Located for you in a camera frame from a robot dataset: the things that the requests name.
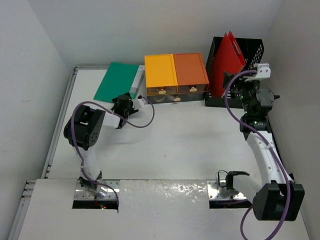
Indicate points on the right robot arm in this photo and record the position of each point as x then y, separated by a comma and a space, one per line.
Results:
279, 198

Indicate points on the orange drawer box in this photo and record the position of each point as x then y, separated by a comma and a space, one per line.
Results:
191, 73

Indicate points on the red folder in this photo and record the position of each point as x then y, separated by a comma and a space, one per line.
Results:
227, 57

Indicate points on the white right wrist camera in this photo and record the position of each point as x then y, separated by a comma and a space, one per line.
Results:
263, 72

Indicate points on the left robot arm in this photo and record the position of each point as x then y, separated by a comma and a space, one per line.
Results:
83, 129

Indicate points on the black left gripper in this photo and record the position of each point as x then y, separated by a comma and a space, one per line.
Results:
130, 110

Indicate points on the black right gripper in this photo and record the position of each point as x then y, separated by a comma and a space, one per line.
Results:
235, 81

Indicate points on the yellow drawer box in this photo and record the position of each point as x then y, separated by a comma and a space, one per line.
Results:
160, 75

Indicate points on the green folder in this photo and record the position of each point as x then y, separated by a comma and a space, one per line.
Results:
117, 80

